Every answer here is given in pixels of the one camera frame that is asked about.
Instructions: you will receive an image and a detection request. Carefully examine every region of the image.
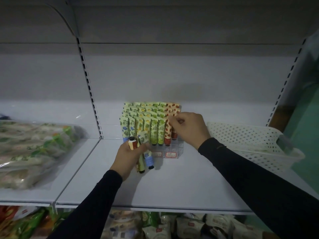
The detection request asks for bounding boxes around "pile of white sweet bags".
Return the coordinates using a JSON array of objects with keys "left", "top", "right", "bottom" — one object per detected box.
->
[{"left": 101, "top": 210, "right": 143, "bottom": 239}]

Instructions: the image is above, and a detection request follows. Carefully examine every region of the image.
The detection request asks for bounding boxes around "person's right hand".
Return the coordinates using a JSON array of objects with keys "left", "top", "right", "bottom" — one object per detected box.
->
[{"left": 166, "top": 112, "right": 212, "bottom": 151}]

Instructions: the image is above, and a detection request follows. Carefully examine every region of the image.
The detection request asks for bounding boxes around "clear bag of green sweets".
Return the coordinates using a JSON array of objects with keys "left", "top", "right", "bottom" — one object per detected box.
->
[{"left": 0, "top": 120, "right": 86, "bottom": 190}]

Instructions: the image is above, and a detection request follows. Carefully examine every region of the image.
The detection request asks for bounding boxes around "clear acrylic display rack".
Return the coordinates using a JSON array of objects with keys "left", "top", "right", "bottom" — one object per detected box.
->
[{"left": 123, "top": 139, "right": 184, "bottom": 159}]

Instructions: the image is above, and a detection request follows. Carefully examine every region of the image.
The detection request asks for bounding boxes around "person's right forearm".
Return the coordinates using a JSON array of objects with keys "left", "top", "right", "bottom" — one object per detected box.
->
[{"left": 198, "top": 137, "right": 319, "bottom": 239}]

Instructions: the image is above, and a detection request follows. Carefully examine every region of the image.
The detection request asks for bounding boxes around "heap of assorted snack packets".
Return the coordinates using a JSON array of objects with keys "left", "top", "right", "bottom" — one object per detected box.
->
[{"left": 0, "top": 206, "right": 73, "bottom": 239}]

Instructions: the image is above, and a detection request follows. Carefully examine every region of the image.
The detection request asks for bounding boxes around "white store shelf unit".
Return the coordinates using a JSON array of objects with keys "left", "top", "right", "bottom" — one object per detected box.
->
[{"left": 0, "top": 0, "right": 319, "bottom": 239}]

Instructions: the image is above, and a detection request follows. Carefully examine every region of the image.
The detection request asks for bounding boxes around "person's left hand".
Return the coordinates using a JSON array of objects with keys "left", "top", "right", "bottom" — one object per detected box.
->
[{"left": 109, "top": 140, "right": 151, "bottom": 182}]

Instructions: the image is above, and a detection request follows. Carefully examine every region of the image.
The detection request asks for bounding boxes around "white perforated basket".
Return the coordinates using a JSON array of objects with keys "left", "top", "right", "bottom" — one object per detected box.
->
[{"left": 207, "top": 121, "right": 306, "bottom": 173}]

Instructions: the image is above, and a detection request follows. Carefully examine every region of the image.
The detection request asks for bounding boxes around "group of white green pouches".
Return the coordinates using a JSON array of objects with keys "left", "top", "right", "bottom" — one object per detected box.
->
[{"left": 142, "top": 211, "right": 265, "bottom": 239}]

